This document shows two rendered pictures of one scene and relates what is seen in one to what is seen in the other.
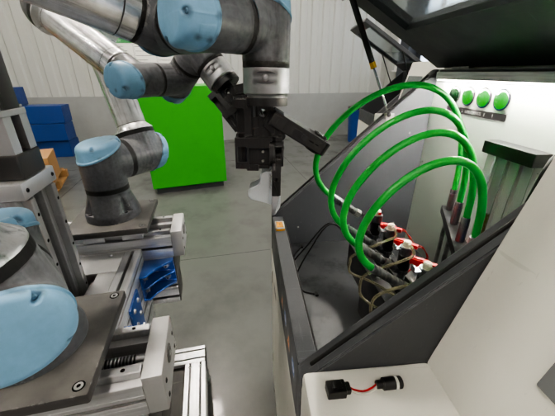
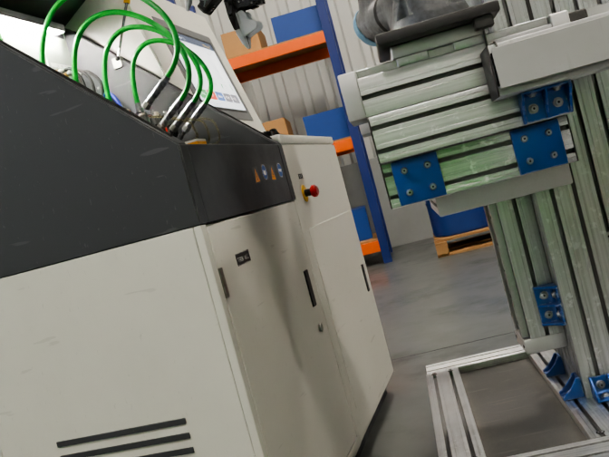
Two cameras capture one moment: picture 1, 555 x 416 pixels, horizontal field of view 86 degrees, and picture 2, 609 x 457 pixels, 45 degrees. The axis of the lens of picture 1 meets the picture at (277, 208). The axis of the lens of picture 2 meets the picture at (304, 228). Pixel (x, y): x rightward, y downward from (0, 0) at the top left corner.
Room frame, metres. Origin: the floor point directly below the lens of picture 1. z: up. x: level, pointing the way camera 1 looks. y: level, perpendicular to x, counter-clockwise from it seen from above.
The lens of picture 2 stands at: (2.28, 0.70, 0.79)
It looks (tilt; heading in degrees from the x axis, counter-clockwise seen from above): 2 degrees down; 201
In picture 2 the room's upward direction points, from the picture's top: 15 degrees counter-clockwise
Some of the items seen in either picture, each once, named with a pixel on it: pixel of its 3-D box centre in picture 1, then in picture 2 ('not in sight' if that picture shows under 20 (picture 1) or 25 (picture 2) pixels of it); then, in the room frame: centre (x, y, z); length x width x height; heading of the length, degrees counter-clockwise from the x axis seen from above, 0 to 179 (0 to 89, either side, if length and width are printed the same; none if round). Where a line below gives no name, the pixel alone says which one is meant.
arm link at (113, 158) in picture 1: (103, 162); not in sight; (0.84, 0.50, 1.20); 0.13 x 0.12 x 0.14; 150
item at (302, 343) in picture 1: (287, 286); (240, 179); (0.69, -0.03, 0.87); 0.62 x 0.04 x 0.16; 5
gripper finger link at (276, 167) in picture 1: (275, 171); not in sight; (0.50, 0.00, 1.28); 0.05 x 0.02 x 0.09; 0
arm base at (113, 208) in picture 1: (111, 200); (426, 3); (0.83, 0.51, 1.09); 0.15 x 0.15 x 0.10
